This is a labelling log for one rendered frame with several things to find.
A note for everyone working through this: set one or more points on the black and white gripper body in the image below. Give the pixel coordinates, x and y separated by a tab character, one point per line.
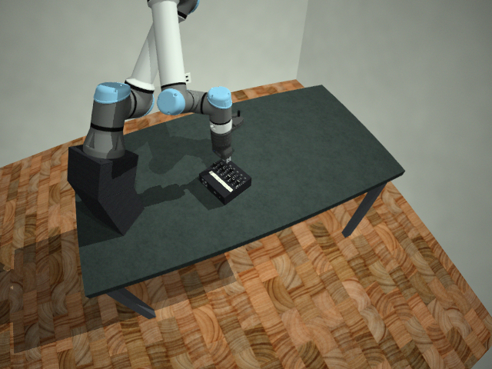
221	136

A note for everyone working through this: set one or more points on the black lighting desk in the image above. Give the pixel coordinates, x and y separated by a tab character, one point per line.
225	180

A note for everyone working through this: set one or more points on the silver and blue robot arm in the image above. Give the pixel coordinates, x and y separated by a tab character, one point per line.
116	102

